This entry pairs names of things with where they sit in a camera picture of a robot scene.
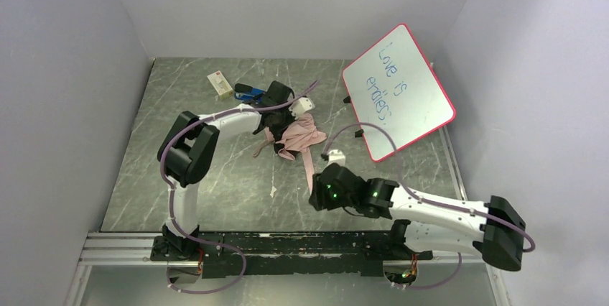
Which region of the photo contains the pink and black folding umbrella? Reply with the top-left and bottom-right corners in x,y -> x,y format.
252,113 -> 327,194

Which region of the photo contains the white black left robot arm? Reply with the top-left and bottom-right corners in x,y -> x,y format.
157,81 -> 297,257

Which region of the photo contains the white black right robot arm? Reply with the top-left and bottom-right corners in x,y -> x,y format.
309,163 -> 526,272

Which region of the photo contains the blue black marker eraser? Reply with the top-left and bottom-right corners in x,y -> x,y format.
233,83 -> 265,103

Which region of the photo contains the small white card box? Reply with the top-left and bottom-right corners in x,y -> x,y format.
207,70 -> 235,100

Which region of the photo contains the red framed whiteboard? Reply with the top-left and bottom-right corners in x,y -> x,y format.
342,23 -> 457,162

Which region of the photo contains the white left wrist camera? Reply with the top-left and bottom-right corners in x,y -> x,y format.
289,97 -> 315,119

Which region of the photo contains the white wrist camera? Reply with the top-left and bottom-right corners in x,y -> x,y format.
289,97 -> 315,119
321,149 -> 346,167

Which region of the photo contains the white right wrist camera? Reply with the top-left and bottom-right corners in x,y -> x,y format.
321,149 -> 346,167

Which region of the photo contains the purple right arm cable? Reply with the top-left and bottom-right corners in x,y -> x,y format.
322,123 -> 536,291

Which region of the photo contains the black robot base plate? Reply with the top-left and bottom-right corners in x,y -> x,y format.
149,225 -> 433,279

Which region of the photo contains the aluminium frame rail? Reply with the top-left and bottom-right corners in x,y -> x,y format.
64,125 -> 512,306

